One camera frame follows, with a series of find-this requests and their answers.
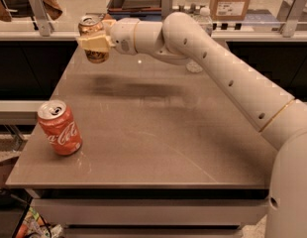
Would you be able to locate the left metal glass clamp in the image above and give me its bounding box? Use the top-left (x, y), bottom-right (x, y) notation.
top-left (28, 0), bottom-right (53, 37)

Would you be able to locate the cardboard box with label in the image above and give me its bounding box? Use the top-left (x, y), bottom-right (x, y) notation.
top-left (210, 0), bottom-right (251, 21)

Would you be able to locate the orange LaCroix can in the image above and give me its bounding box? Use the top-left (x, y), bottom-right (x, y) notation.
top-left (78, 15), bottom-right (109, 63)

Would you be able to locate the grey table drawer front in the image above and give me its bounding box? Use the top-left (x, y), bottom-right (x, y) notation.
top-left (32, 199), bottom-right (266, 226)

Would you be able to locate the metal glass clamp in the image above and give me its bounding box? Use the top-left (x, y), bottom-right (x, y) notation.
top-left (160, 0), bottom-right (173, 19)
top-left (281, 0), bottom-right (307, 38)
top-left (28, 0), bottom-right (53, 37)

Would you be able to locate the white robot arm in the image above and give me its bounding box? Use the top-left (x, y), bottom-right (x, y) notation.
top-left (77, 12), bottom-right (307, 238)

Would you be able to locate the bin with snack wrappers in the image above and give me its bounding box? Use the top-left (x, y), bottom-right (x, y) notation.
top-left (13, 207), bottom-right (65, 238)

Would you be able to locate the right metal glass clamp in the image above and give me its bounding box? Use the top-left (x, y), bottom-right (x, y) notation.
top-left (281, 0), bottom-right (307, 38)

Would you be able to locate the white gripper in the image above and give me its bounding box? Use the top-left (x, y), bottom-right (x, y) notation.
top-left (76, 18), bottom-right (140, 55)

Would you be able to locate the red Coca-Cola can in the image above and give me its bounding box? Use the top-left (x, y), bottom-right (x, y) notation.
top-left (38, 100), bottom-right (82, 156)

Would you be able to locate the middle metal glass clamp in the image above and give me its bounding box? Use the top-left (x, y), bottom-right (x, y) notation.
top-left (160, 0), bottom-right (173, 19)

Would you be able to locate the clear plastic water bottle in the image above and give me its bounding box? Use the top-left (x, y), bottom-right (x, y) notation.
top-left (186, 6), bottom-right (213, 73)

